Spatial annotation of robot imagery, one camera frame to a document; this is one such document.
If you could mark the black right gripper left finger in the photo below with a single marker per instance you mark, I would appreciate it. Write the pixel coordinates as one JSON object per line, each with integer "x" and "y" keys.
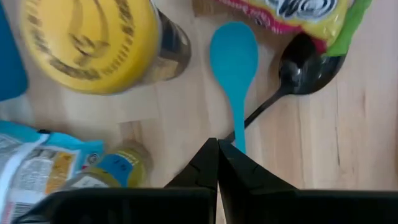
{"x": 199, "y": 177}

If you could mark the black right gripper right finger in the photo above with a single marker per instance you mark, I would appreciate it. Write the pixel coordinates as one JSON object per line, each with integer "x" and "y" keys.
{"x": 248, "y": 186}

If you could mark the teal plastic spoon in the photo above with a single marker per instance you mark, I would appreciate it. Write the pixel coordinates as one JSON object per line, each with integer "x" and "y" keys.
{"x": 233, "y": 56}

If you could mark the yellow round lid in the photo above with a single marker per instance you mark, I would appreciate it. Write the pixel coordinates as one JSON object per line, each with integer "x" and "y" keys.
{"x": 87, "y": 46}

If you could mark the green edged ramen packet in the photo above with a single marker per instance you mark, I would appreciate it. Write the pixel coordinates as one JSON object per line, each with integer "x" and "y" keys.
{"x": 311, "y": 18}

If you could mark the blue white food packet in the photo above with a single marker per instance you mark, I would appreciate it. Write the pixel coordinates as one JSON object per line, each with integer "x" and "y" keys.
{"x": 31, "y": 168}

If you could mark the black plastic spoon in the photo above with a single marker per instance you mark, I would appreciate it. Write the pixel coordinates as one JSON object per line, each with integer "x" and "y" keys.
{"x": 298, "y": 77}

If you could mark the blue plastic bin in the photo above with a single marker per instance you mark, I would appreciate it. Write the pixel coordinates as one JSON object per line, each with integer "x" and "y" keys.
{"x": 9, "y": 62}

